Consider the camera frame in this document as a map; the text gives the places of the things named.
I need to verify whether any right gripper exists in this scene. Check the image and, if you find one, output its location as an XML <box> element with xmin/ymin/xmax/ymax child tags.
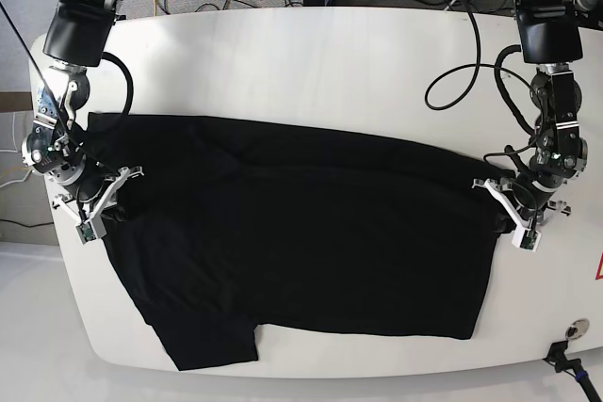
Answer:
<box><xmin>51</xmin><ymin>166</ymin><xmax>143</xmax><ymax>227</ymax></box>

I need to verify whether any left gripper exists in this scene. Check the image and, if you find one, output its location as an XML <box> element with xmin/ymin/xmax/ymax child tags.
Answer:
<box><xmin>472</xmin><ymin>177</ymin><xmax>572</xmax><ymax>233</ymax></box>

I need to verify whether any black T-shirt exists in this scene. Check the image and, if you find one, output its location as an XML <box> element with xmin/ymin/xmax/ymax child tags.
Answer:
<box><xmin>94</xmin><ymin>115</ymin><xmax>503</xmax><ymax>370</ymax></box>

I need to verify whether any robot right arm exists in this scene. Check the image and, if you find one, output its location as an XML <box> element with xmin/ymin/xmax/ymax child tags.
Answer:
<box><xmin>22</xmin><ymin>0</ymin><xmax>142</xmax><ymax>243</ymax></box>

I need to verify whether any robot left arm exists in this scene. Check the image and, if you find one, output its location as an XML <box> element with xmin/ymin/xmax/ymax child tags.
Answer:
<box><xmin>475</xmin><ymin>0</ymin><xmax>588</xmax><ymax>249</ymax></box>

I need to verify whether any red warning triangle sticker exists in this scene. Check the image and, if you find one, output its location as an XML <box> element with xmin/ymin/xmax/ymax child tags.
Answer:
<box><xmin>595</xmin><ymin>253</ymin><xmax>603</xmax><ymax>281</ymax></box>

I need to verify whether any silver table grommet right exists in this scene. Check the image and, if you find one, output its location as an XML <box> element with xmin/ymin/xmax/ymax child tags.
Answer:
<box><xmin>565</xmin><ymin>318</ymin><xmax>590</xmax><ymax>341</ymax></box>

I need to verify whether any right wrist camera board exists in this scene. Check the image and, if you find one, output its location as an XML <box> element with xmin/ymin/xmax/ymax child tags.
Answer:
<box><xmin>75</xmin><ymin>217</ymin><xmax>106</xmax><ymax>244</ymax></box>

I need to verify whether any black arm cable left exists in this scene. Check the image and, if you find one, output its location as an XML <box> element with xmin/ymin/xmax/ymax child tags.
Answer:
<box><xmin>425</xmin><ymin>0</ymin><xmax>543</xmax><ymax>114</ymax></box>

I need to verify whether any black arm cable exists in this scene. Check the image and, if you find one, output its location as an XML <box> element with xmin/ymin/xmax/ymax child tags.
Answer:
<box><xmin>425</xmin><ymin>0</ymin><xmax>543</xmax><ymax>114</ymax></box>
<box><xmin>0</xmin><ymin>1</ymin><xmax>136</xmax><ymax>172</ymax></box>

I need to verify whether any white cable at left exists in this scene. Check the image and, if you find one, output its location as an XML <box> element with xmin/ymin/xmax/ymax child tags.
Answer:
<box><xmin>0</xmin><ymin>111</ymin><xmax>39</xmax><ymax>188</ymax></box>

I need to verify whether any black clamp with cable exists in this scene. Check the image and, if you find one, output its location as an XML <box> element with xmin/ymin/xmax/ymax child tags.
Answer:
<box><xmin>543</xmin><ymin>340</ymin><xmax>602</xmax><ymax>402</ymax></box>

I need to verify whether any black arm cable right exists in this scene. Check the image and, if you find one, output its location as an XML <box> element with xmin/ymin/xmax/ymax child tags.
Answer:
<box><xmin>0</xmin><ymin>1</ymin><xmax>136</xmax><ymax>172</ymax></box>

